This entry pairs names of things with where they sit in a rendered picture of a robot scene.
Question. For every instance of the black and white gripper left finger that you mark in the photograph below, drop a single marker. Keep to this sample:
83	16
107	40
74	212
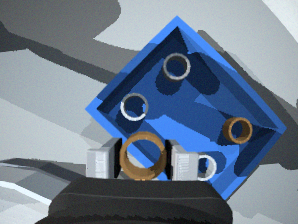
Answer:
105	161

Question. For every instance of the grey metal bushing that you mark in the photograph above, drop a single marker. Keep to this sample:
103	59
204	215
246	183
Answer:
181	58
123	104

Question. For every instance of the steel bushing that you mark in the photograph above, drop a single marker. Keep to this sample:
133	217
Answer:
210	171

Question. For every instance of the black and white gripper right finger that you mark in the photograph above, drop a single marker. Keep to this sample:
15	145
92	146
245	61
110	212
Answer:
185	163

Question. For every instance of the bronze bushing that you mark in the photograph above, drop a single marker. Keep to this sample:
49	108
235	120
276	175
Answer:
138	173
246	132

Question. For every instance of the blue square crate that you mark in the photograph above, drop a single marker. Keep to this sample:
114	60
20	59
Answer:
193	110

